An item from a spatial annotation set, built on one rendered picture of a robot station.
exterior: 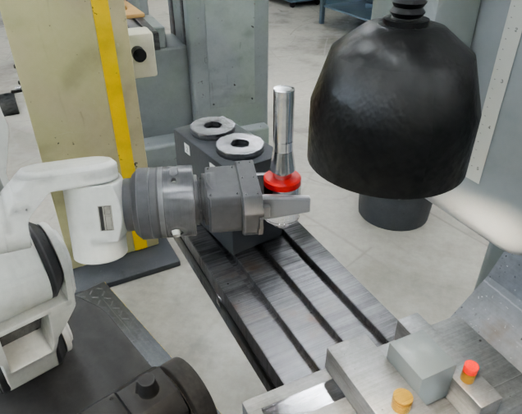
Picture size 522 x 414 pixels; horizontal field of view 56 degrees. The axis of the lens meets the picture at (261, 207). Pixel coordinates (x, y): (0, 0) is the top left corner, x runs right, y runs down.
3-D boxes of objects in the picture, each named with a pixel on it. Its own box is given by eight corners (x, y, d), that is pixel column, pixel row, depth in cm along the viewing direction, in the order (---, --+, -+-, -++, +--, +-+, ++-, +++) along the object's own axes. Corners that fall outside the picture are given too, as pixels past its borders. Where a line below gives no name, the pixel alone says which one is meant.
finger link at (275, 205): (308, 213, 62) (259, 216, 61) (309, 190, 60) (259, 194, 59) (311, 219, 60) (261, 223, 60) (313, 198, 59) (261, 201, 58)
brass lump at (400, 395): (399, 417, 54) (401, 407, 53) (386, 402, 56) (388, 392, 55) (414, 410, 55) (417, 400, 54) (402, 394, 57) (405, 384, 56)
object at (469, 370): (466, 386, 58) (471, 372, 56) (456, 376, 59) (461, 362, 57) (477, 381, 58) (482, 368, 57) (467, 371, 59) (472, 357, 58)
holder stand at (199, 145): (232, 255, 95) (229, 165, 84) (180, 204, 110) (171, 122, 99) (282, 235, 101) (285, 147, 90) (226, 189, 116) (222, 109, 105)
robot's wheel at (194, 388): (160, 402, 128) (151, 351, 117) (176, 391, 131) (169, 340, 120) (205, 459, 116) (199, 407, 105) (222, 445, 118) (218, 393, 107)
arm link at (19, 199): (123, 161, 57) (-7, 180, 50) (131, 234, 59) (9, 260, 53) (107, 153, 62) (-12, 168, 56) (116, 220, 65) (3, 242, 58)
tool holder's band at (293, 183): (270, 195, 59) (270, 188, 58) (258, 177, 63) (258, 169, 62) (306, 189, 60) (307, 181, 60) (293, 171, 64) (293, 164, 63)
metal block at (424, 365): (413, 411, 59) (422, 379, 55) (382, 374, 63) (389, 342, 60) (446, 396, 61) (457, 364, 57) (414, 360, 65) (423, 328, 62)
